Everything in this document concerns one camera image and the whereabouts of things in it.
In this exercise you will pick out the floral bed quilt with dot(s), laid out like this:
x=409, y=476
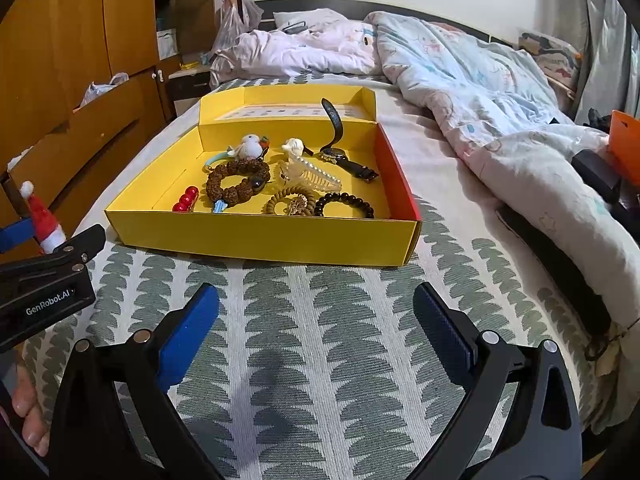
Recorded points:
x=495, y=108

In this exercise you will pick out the yellow cardboard tray box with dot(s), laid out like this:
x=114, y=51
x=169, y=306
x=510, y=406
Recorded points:
x=141, y=214

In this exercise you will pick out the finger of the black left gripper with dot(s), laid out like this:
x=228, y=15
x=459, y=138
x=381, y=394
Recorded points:
x=84, y=246

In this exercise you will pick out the santa hat hair clip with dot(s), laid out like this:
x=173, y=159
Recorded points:
x=48, y=231

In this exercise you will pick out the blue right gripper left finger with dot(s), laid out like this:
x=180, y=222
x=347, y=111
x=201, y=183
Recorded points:
x=181, y=334

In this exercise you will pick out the white plush bunny hair clip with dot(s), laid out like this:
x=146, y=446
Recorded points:
x=251, y=147

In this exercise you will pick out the gold chain hair clip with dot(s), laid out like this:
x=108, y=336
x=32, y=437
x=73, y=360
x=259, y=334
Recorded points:
x=297, y=206

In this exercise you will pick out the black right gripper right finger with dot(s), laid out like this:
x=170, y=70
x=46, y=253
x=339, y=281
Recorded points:
x=450, y=333

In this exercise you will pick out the teal hair band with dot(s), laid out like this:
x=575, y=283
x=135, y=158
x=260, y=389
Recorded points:
x=220, y=157

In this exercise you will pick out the white pillow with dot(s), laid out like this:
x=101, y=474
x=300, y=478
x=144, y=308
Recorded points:
x=298, y=21

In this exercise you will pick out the blue fabric hair clip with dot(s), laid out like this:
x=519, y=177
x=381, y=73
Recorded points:
x=219, y=207

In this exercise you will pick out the black wrist watch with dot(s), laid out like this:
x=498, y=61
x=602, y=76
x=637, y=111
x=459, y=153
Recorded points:
x=344, y=139

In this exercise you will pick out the person's left hand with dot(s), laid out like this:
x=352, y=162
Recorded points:
x=25, y=404

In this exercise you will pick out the wooden wardrobe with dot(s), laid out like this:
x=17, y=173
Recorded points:
x=51, y=50

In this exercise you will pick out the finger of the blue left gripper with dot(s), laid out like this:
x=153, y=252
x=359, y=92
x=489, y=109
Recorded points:
x=15, y=234

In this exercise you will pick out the pearl claw hair clip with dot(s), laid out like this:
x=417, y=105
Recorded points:
x=297, y=170

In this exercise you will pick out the orange box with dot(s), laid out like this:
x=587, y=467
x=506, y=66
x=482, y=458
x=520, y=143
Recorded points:
x=624, y=145

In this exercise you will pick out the red bead hair clip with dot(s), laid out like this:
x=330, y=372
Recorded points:
x=187, y=200

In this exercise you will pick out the green leaf patterned bedspread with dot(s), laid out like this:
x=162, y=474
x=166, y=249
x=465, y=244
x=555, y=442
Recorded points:
x=322, y=372

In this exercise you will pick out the white plastic bag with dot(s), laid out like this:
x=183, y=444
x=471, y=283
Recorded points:
x=95, y=90

